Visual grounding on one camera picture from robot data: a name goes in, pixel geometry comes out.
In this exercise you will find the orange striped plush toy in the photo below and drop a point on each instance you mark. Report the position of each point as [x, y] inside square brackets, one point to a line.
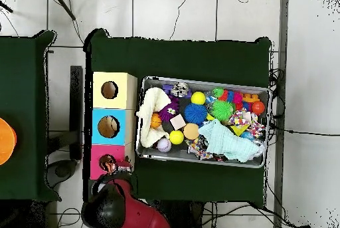
[107, 162]

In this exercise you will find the cream knit cloth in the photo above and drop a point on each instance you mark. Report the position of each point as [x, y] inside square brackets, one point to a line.
[154, 100]

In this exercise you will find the light blue knit cloth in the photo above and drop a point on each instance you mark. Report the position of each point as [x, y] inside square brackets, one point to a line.
[228, 143]

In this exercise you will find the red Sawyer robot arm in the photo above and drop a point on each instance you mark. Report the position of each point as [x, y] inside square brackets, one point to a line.
[138, 212]

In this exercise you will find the wooden box with three holes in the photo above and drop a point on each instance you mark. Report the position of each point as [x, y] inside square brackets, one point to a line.
[98, 100]

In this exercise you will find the clear mesh bin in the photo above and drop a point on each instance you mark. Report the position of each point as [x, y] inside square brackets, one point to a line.
[263, 92]

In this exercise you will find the white printed ball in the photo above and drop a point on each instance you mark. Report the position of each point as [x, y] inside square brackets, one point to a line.
[164, 145]

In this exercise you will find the orange toy basketball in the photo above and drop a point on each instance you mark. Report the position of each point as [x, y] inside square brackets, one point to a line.
[156, 120]

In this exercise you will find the yellow ball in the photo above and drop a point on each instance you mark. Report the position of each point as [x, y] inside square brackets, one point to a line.
[176, 137]
[198, 98]

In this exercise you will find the grey round base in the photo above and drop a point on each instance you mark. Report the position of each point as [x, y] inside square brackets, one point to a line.
[61, 170]

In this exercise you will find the purple spiky eyed toy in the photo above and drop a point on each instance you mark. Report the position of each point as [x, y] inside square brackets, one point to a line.
[167, 112]

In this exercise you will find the wooden cube block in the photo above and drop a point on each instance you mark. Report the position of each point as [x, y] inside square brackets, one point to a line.
[178, 122]

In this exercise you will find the orange round sponge disc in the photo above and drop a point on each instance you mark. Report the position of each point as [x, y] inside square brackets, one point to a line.
[190, 131]

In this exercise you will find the black upright panel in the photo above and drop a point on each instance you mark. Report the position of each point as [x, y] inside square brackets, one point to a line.
[76, 105]

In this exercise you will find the blue spiky eyed toy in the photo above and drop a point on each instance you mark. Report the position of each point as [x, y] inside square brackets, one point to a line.
[195, 113]

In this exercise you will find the plain green spiky ball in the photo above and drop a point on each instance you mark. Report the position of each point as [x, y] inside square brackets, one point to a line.
[222, 110]

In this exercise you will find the green covered side table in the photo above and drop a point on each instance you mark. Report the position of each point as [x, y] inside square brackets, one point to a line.
[24, 100]

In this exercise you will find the orange bowl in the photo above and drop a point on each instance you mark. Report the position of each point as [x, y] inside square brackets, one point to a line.
[6, 141]

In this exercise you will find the dark green table cloth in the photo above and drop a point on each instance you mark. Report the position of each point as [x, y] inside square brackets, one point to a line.
[180, 57]

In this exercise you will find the rainbow spiky caterpillar toy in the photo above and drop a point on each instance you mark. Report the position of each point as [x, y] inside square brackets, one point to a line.
[231, 96]

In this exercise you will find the red orange ball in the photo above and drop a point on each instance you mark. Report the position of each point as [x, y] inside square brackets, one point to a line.
[258, 107]

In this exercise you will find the black tripod leg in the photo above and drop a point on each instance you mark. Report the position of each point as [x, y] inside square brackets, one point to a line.
[63, 5]
[6, 7]

